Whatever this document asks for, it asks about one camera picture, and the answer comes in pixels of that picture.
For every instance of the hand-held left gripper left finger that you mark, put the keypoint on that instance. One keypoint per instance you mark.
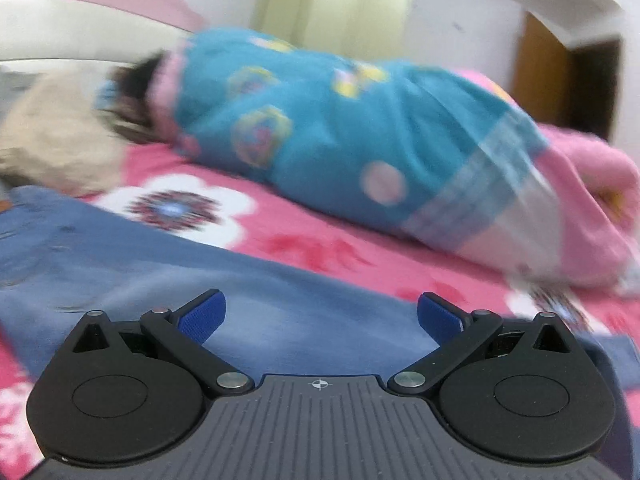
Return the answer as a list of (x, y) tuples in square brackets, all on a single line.
[(202, 316)]

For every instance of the pale yellow wardrobe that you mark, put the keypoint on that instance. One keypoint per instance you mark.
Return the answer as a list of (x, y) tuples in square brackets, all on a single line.
[(330, 10)]

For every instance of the pink floral bed blanket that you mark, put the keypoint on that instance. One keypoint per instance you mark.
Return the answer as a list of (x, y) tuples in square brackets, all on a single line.
[(320, 245)]

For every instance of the sleeping person head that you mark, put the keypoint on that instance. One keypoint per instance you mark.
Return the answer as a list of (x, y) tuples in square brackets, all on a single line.
[(135, 95)]

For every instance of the blue jeans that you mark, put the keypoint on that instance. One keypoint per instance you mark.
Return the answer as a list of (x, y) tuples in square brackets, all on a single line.
[(150, 280)]

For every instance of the pink and white headboard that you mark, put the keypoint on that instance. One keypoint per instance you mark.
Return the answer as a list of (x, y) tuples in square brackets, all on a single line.
[(75, 25)]

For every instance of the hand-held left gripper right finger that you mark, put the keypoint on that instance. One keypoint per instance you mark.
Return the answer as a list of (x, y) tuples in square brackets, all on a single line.
[(440, 316)]

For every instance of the blue and pink floral quilt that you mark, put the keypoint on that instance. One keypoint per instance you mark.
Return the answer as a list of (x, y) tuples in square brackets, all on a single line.
[(325, 125)]

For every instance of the beige pants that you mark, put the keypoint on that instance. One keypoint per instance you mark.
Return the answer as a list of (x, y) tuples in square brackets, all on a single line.
[(55, 145)]

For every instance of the wooden door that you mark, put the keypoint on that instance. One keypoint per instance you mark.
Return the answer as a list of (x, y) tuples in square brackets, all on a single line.
[(545, 70)]

